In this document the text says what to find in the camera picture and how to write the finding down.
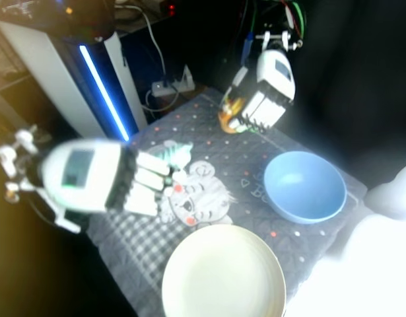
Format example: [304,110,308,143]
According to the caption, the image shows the grey quilt with printed bear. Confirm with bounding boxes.
[86,92,369,317]

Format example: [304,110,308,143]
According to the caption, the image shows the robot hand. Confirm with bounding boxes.
[222,49,296,134]
[40,138,190,218]

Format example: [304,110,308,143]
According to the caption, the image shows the white ribbed plate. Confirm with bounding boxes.
[160,224,287,317]

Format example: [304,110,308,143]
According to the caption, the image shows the white power strip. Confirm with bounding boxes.
[151,64,196,98]

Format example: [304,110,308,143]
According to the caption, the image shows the white tower with blue light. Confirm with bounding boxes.
[0,15,149,143]

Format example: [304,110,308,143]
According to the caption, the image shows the green cable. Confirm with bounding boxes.
[248,0,258,36]

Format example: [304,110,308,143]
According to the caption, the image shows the toy cupcake with fruit topping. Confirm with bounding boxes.
[217,92,247,135]

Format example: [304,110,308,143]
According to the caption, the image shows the blue bowl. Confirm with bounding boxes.
[263,151,349,225]

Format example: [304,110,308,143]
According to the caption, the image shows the white cable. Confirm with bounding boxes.
[122,3,168,83]

